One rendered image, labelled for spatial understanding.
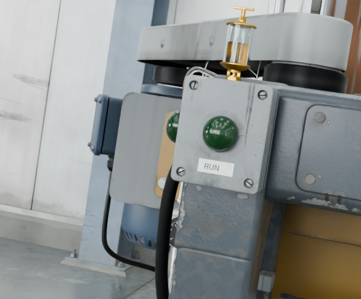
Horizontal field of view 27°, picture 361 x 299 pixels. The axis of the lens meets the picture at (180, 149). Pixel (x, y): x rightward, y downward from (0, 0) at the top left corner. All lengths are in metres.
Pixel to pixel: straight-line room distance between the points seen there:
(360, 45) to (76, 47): 5.26
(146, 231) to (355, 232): 0.35
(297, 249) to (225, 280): 0.30
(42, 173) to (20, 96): 0.68
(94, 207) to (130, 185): 4.67
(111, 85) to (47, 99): 0.88
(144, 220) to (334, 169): 0.52
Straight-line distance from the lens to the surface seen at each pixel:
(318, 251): 0.96
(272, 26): 0.81
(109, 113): 1.11
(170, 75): 1.13
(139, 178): 1.09
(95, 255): 5.80
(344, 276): 0.96
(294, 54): 0.78
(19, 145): 6.49
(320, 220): 0.90
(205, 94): 0.62
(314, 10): 1.22
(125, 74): 5.67
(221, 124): 0.60
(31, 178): 6.45
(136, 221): 1.13
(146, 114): 1.08
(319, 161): 0.66
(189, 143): 0.62
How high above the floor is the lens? 1.30
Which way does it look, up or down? 3 degrees down
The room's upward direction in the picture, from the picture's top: 9 degrees clockwise
